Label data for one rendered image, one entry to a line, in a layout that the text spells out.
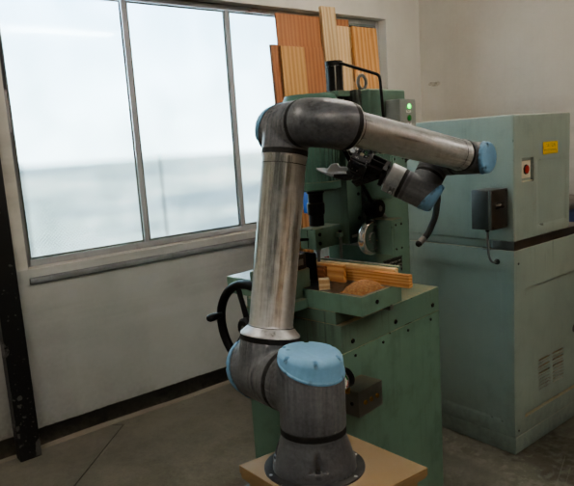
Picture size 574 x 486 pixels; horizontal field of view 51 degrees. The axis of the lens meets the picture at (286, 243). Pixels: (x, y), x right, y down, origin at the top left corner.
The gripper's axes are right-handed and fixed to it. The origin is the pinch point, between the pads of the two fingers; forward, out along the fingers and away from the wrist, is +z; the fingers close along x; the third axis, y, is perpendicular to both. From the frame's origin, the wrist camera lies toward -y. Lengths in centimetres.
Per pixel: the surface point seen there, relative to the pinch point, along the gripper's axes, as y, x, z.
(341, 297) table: -12.8, 35.6, -24.7
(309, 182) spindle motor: -10.6, 6.3, 1.5
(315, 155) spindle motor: -5.0, -0.4, 3.2
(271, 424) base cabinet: -63, 70, -22
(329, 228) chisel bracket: -25.1, 10.1, -9.8
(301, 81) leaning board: -120, -118, 58
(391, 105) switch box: -9.1, -34.8, -9.2
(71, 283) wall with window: -122, 49, 96
